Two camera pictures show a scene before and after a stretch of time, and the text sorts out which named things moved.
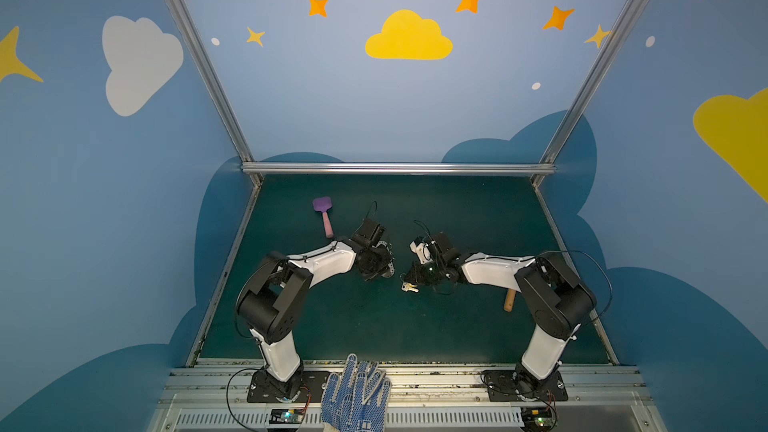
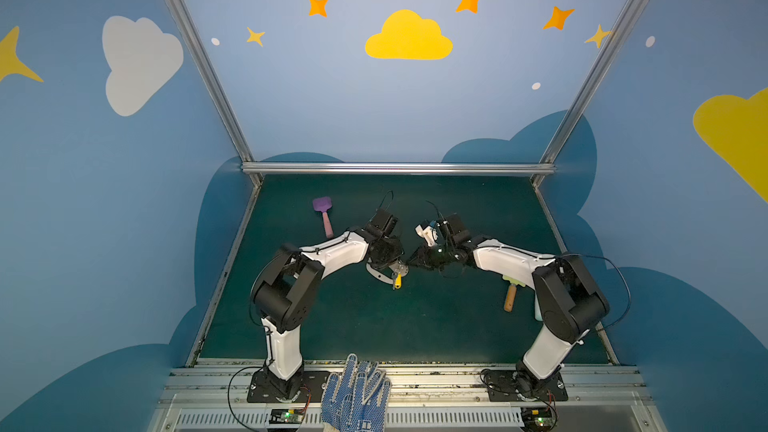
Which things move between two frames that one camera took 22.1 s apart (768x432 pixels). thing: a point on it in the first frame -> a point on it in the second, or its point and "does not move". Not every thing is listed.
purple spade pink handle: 323,205 does not move
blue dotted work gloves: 358,399 does not move
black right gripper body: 417,273 -> 432,254
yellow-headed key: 406,287 -> 397,281
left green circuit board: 286,416 does not move
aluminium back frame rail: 398,168 does not move
